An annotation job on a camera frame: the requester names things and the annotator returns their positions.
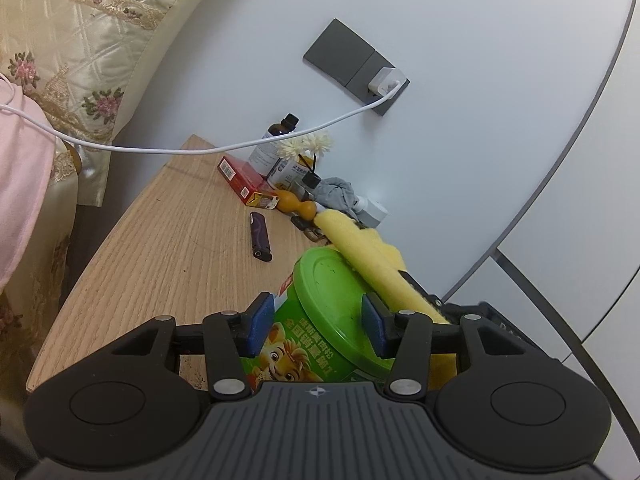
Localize beige quilted headboard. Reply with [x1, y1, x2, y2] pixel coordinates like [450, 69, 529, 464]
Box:
[0, 0, 242, 207]

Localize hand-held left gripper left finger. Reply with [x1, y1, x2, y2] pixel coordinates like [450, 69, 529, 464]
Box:
[106, 291, 277, 402]

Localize orange gourd ornament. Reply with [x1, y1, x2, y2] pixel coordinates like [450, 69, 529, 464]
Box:
[276, 189, 319, 221]

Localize wooden nightstand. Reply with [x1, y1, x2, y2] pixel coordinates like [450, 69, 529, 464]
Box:
[25, 134, 346, 394]

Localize pink bed sheet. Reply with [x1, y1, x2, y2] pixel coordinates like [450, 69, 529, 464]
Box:
[0, 72, 57, 292]

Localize white charging cable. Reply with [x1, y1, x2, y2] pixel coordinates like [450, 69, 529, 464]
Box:
[0, 79, 405, 156]

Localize grey wall socket panel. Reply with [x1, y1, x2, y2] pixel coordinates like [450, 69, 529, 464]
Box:
[302, 18, 411, 118]

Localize white charger plug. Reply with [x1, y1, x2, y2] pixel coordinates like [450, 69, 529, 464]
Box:
[367, 66, 405, 99]

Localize grey crumpled cloth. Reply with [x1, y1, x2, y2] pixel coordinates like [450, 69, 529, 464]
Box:
[314, 176, 359, 217]

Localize purple lighter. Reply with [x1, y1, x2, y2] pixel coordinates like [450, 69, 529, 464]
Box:
[249, 211, 274, 262]

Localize white wardrobe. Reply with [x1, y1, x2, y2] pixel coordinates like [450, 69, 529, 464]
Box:
[440, 0, 640, 441]

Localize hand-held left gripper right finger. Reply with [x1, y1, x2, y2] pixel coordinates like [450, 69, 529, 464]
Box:
[360, 293, 527, 397]

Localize white round device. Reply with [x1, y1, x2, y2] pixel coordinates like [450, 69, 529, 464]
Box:
[350, 197, 389, 227]

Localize red flat box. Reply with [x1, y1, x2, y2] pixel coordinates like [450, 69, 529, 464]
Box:
[217, 155, 280, 210]

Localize small bottle with black cap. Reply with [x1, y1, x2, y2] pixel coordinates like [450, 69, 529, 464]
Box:
[294, 172, 322, 200]

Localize brown bottle with white label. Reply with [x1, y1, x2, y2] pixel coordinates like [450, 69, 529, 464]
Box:
[248, 113, 300, 177]

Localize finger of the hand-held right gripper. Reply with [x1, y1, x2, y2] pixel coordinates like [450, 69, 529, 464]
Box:
[397, 268, 447, 312]

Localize white medicine bottle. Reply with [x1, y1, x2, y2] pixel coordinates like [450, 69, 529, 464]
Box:
[267, 157, 312, 192]

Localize green lidded can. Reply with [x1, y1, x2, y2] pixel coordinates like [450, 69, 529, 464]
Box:
[240, 246, 401, 395]

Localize yellow cleaning cloth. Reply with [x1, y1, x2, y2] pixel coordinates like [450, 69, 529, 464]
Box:
[312, 210, 459, 392]

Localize white artificial flowers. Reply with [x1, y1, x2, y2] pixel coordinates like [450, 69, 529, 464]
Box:
[277, 132, 334, 177]

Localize beige lace bed skirt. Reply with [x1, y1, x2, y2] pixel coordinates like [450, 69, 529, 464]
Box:
[0, 140, 82, 411]

